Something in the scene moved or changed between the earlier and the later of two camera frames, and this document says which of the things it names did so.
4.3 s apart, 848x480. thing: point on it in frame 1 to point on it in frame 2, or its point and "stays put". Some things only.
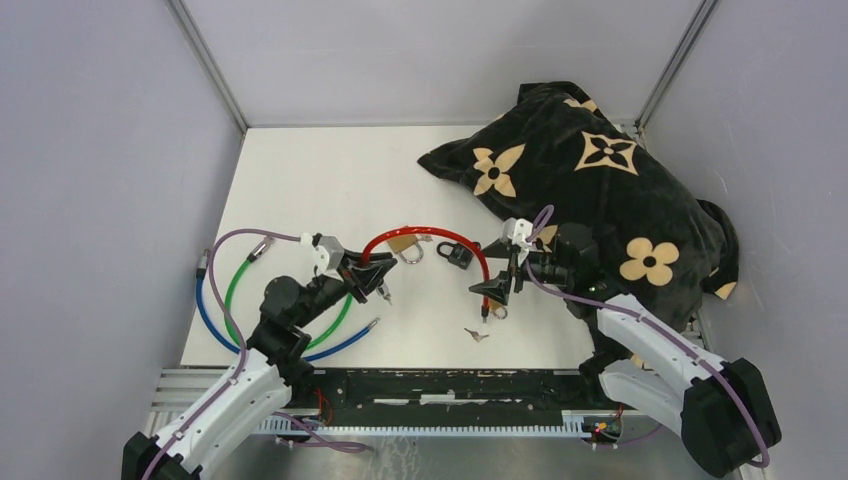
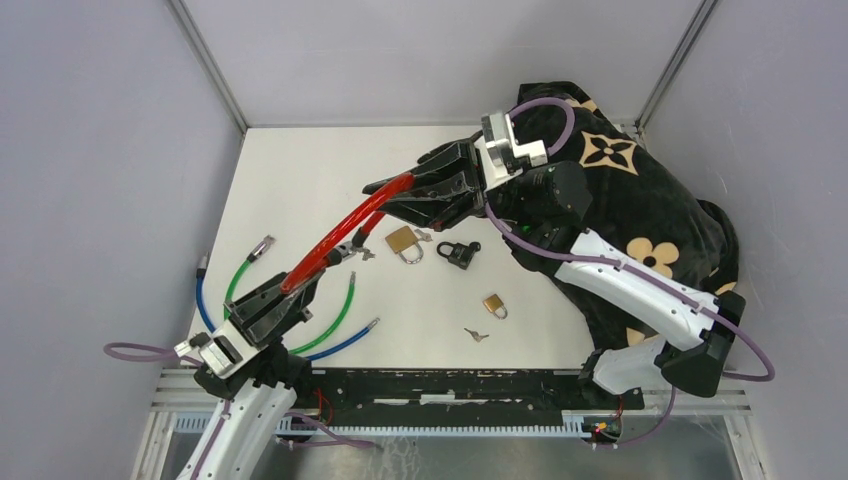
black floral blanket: (656, 245) stays put
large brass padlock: (401, 243) stays put
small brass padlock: (498, 309) stays put
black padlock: (460, 254) stays put
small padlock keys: (476, 335) stays put
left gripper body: (351, 279) to (254, 334)
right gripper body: (546, 269) to (443, 213)
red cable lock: (415, 229) to (318, 257)
